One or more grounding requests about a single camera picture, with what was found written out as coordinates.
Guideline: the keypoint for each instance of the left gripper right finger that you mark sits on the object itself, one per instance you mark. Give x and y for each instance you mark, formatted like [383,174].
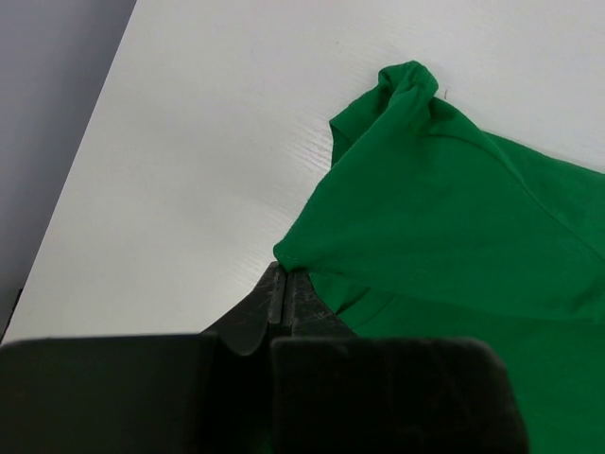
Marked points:
[335,392]

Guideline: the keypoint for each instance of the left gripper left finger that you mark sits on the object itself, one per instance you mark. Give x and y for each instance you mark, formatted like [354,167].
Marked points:
[207,392]

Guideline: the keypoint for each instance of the green t shirt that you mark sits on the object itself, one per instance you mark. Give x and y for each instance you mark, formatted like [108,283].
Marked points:
[427,226]

